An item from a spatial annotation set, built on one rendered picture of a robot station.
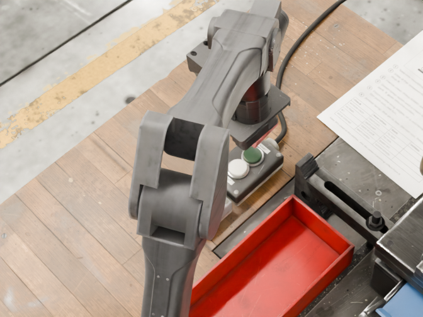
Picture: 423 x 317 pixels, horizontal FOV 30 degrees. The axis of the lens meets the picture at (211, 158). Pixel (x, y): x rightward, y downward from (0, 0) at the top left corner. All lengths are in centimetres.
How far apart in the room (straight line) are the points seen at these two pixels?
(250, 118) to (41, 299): 41
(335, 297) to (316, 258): 6
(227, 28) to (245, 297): 41
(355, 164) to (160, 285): 49
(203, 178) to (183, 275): 12
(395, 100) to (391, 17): 134
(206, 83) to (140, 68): 169
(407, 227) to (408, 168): 22
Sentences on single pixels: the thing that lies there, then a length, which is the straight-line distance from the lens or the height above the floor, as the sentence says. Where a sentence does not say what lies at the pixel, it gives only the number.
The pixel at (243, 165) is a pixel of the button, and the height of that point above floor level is 94.
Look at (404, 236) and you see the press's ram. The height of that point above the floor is 104.
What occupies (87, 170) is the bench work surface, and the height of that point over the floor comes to 90.
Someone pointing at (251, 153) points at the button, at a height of 94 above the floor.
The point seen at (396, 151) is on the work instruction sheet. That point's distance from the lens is 128.
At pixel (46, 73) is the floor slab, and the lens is 261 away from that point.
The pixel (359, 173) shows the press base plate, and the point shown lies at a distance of 126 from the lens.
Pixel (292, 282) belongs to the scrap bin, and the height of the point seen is 90.
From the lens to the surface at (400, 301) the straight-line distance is 107.
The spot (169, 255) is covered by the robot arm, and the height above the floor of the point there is 121.
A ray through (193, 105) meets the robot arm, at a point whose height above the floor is 130.
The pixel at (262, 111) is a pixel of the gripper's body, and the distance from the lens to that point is 109.
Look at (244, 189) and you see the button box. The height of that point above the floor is 93.
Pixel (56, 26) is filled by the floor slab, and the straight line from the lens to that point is 273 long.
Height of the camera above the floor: 198
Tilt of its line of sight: 58 degrees down
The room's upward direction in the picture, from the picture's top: 8 degrees counter-clockwise
